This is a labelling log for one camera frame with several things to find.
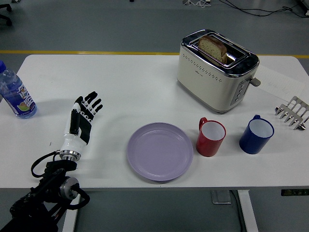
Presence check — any black floor cable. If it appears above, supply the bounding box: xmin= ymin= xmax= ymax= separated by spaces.
xmin=218 ymin=0 xmax=309 ymax=18

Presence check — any white table leg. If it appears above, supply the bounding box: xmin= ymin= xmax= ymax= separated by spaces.
xmin=237 ymin=189 xmax=259 ymax=232
xmin=61 ymin=190 xmax=82 ymax=232

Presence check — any blue mug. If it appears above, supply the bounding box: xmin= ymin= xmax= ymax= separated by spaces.
xmin=239 ymin=115 xmax=275 ymax=155

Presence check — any red mug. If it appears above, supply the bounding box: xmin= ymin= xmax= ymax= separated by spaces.
xmin=196 ymin=116 xmax=227 ymax=158

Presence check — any black table control panel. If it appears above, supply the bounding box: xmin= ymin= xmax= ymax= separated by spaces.
xmin=281 ymin=188 xmax=309 ymax=197

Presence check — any white paper sheet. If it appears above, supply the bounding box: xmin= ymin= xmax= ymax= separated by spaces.
xmin=255 ymin=65 xmax=305 ymax=100

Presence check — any grey floor socket box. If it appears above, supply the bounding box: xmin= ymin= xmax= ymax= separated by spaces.
xmin=211 ymin=189 xmax=232 ymax=205

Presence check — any blue plastic drink bottle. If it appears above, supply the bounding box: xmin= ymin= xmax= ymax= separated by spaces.
xmin=0 ymin=60 xmax=38 ymax=119

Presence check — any slice of bread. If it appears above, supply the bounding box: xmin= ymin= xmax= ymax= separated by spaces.
xmin=198 ymin=35 xmax=228 ymax=62

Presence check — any silver metal toast rack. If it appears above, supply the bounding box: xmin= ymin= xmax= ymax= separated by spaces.
xmin=274 ymin=96 xmax=309 ymax=132

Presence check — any cream and chrome toaster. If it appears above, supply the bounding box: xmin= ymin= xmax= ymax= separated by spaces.
xmin=176 ymin=29 xmax=262 ymax=115

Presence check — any black office chair base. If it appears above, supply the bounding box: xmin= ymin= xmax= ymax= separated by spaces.
xmin=0 ymin=4 xmax=13 ymax=27

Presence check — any purple plate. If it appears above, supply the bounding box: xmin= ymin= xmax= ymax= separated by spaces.
xmin=126 ymin=122 xmax=194 ymax=182

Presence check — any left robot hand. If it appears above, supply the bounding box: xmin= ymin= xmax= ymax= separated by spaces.
xmin=59 ymin=91 xmax=103 ymax=153

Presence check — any white floor cable bundle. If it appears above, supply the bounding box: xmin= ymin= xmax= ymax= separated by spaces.
xmin=182 ymin=0 xmax=212 ymax=7

